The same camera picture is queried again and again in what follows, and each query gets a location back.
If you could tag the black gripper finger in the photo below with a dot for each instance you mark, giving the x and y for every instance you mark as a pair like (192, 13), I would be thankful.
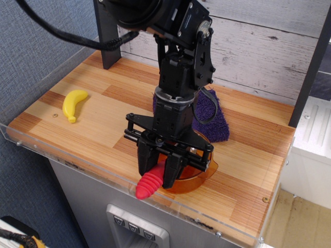
(174, 166)
(147, 156)

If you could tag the white ridged side appliance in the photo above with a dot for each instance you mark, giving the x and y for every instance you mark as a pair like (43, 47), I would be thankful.
(306, 173)

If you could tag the clear acrylic table guard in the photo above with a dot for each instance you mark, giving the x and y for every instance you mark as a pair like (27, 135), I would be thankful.
(256, 98)

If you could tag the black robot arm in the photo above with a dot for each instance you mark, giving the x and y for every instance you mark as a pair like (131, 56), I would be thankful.
(183, 32)

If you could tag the silver dispenser panel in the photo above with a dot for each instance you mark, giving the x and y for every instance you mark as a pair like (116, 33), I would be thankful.
(130, 230)

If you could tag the orange transparent pot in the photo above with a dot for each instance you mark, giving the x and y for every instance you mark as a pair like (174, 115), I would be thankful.
(196, 178)

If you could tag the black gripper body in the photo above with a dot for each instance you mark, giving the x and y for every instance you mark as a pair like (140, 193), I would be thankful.
(170, 122)

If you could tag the right dark vertical post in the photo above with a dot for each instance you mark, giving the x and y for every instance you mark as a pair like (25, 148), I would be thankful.
(312, 71)

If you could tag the yellow tape piece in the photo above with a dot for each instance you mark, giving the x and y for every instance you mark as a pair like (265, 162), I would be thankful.
(38, 243)

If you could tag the yellow toy banana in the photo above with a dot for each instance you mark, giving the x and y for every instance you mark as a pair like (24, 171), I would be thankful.
(70, 102)

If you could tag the dark vertical post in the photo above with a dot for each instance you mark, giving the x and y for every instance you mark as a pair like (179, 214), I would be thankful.
(107, 30)
(312, 71)

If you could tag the left dark vertical post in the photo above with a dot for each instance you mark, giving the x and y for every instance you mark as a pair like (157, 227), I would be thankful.
(107, 30)

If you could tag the grey cabinet front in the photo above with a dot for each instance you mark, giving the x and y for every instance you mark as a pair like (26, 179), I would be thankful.
(88, 198)

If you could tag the purple folded towel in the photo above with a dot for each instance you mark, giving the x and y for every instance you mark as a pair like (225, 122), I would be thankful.
(217, 130)

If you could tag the red handled metal spoon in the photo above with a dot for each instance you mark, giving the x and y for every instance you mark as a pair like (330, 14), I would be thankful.
(153, 180)

